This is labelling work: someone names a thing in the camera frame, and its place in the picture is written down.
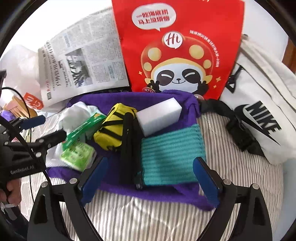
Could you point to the white cloth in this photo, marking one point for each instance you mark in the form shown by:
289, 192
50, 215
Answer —
70, 119

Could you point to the white Miniso plastic bag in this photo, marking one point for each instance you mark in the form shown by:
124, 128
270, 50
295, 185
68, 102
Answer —
22, 74

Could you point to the white sponge block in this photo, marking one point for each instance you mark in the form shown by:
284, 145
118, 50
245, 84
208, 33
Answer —
159, 116

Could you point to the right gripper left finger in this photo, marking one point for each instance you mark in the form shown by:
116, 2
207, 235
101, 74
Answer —
80, 191

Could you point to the red panda paper bag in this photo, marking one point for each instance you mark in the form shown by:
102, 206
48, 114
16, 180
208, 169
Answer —
189, 46

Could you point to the green tissue pack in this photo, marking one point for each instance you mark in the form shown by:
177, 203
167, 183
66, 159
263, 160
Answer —
79, 156

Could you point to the yellow mesh pouch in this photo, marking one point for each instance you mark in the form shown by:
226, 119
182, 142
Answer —
110, 134

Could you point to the left hand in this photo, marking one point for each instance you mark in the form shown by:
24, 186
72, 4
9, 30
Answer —
14, 187

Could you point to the dark blue sleeve forearm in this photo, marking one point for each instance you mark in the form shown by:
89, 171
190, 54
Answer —
14, 226

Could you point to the white Nike waist bag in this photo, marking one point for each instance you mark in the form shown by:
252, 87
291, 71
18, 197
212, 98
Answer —
259, 100

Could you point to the striped bed cover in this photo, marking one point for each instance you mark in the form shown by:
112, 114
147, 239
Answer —
119, 217

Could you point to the purple towel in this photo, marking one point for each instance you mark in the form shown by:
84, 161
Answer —
113, 181

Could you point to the green card packet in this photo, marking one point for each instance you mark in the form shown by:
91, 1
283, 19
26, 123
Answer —
93, 121

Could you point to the teal ribbed cloth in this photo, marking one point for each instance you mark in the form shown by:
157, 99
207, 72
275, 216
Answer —
167, 159

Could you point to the folded newspaper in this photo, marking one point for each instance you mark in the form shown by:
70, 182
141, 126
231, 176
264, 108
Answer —
83, 58

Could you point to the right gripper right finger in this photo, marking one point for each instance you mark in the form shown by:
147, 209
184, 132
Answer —
220, 193

